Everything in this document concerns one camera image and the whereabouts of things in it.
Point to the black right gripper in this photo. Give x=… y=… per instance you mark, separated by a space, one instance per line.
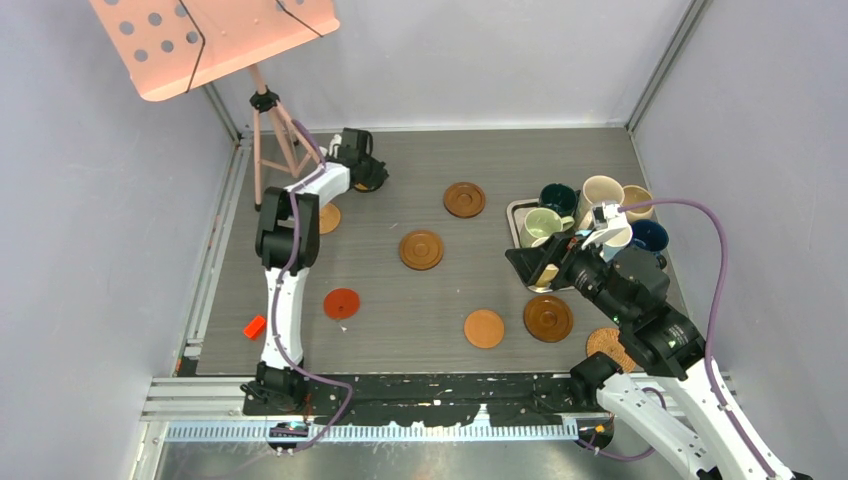
x=529 y=262

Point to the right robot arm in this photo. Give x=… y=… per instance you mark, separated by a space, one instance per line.
x=715 y=441

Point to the red round flat coaster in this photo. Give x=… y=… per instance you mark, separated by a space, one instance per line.
x=341 y=303

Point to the dark wooden coaster far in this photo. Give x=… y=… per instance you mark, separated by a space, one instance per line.
x=464 y=200

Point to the yellow cup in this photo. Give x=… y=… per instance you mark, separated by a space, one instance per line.
x=547 y=276

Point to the dark wooden coaster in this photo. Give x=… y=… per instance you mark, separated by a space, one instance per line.
x=548 y=318
x=464 y=200

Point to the navy blue mug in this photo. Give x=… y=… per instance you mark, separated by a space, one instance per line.
x=650 y=236

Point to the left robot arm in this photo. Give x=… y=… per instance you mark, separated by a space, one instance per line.
x=288 y=243

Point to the dark wooden coaster near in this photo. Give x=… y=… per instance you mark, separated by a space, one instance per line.
x=548 y=318

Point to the cream mug tall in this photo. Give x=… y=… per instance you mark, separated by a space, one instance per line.
x=595 y=190

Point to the orange red block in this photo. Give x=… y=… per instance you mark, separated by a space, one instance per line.
x=255 y=328

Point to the woven rattan coaster right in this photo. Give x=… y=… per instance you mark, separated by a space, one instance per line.
x=606 y=340

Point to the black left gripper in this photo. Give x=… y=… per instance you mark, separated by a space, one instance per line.
x=377 y=173

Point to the metal tray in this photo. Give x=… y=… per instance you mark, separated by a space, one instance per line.
x=516 y=212

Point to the light green mug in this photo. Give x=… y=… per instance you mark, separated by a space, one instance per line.
x=541 y=223

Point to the woven rattan coaster left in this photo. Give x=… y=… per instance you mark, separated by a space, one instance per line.
x=329 y=218

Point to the brown wooden coaster centre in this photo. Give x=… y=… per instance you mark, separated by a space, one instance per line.
x=421 y=250

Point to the pink music stand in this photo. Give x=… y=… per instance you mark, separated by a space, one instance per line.
x=170 y=47

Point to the white light blue mug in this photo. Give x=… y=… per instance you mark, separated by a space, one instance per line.
x=612 y=246

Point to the light orange wooden coaster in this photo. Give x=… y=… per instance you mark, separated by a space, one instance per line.
x=484 y=329

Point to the beige mug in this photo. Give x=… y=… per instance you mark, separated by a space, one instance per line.
x=634 y=194

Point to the woven rattan coaster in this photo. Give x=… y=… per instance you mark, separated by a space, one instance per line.
x=329 y=218
x=606 y=340

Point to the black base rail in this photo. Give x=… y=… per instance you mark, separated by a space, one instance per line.
x=433 y=400

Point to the dark green mug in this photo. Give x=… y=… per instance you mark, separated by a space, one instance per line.
x=560 y=198

